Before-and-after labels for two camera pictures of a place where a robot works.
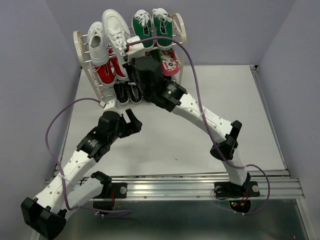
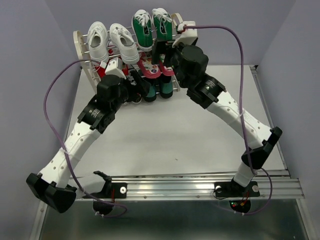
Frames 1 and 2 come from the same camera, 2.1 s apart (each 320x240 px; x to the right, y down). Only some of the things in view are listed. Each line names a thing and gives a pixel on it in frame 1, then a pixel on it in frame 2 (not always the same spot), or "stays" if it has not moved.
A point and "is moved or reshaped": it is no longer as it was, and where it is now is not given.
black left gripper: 134,126 → 142,88
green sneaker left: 141,26 stays
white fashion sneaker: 117,30 is moved or reshaped
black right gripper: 129,64 → 165,47
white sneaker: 98,46 stays
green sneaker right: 161,26 stays
